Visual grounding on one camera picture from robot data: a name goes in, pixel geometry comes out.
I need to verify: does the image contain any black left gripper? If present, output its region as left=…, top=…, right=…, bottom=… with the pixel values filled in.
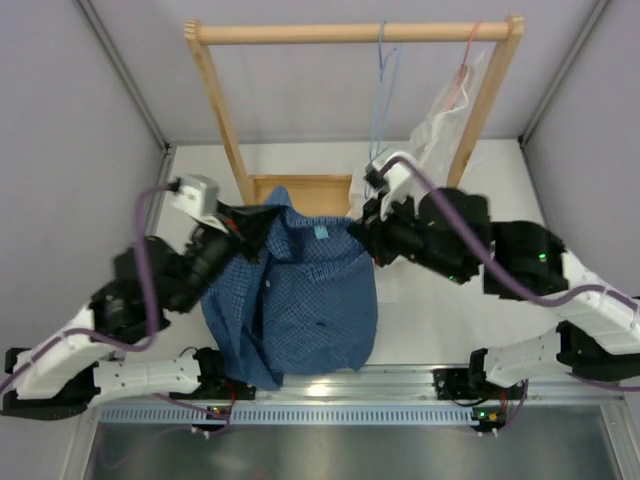
left=174, top=202, right=285, bottom=315

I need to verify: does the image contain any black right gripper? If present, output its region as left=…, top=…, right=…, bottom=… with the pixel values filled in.
left=349, top=185, right=476, bottom=289

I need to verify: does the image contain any blue checked shirt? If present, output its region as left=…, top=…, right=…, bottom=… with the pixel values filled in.
left=201, top=187, right=378, bottom=390

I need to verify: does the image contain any blue wire hanger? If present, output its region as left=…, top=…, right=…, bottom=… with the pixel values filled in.
left=369, top=20, right=402, bottom=162

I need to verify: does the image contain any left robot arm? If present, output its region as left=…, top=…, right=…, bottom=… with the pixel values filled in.
left=1, top=204, right=282, bottom=421

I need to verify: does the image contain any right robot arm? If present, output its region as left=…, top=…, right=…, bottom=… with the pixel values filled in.
left=348, top=188, right=639, bottom=397

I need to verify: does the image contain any white shirt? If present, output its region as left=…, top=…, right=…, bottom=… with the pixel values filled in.
left=379, top=49, right=490, bottom=186

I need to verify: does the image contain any wooden clothes rack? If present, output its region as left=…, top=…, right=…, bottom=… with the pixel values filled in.
left=184, top=15, right=525, bottom=214

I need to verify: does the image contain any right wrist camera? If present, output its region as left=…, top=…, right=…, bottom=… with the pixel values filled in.
left=364, top=150, right=418, bottom=203

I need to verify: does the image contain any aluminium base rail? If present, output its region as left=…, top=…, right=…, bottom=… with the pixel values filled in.
left=99, top=363, right=616, bottom=404

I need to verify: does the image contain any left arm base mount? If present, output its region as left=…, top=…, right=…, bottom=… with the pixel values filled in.
left=186, top=347, right=256, bottom=421

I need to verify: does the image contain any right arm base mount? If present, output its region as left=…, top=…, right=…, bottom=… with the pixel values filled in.
left=432, top=348, right=510, bottom=406

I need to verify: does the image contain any pink wire hanger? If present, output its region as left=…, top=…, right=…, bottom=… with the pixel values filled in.
left=445, top=21, right=482, bottom=111

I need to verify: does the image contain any grey slotted cable duct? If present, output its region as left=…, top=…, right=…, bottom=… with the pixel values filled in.
left=100, top=404, right=502, bottom=426

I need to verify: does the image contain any aluminium frame post right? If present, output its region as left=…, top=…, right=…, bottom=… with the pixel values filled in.
left=517, top=0, right=612, bottom=148

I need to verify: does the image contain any aluminium frame post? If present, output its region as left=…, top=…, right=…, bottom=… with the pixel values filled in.
left=517, top=0, right=612, bottom=148
left=72, top=0, right=170, bottom=154

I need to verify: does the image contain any aluminium frame post left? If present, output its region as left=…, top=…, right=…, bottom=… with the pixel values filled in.
left=72, top=0, right=170, bottom=154

